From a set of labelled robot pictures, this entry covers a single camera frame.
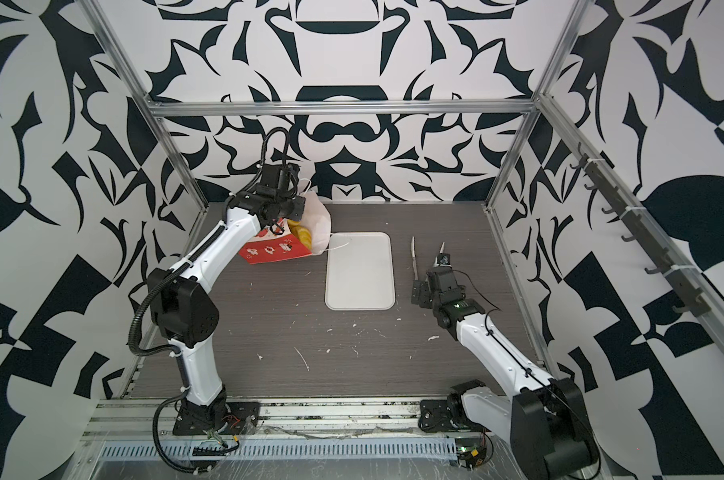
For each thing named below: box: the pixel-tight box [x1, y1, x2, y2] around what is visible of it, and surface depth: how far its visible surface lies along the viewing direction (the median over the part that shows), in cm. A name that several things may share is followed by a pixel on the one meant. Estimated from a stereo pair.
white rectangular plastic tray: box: [325, 231, 396, 311], surface depth 99 cm
